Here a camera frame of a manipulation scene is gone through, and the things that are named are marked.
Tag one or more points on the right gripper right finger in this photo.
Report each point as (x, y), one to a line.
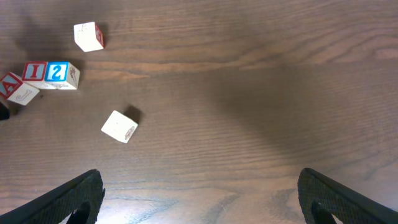
(324, 200)

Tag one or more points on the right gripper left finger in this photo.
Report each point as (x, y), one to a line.
(79, 200)

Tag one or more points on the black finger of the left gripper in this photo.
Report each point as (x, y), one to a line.
(4, 110)

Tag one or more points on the white picture block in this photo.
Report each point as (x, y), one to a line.
(88, 36)

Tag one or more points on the red letter A block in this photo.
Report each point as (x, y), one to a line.
(15, 90)

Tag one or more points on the red letter I block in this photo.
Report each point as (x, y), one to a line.
(34, 75)

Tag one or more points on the white block blue edge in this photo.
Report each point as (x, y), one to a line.
(119, 127)

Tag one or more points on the blue number 2 block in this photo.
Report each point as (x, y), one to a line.
(62, 75)

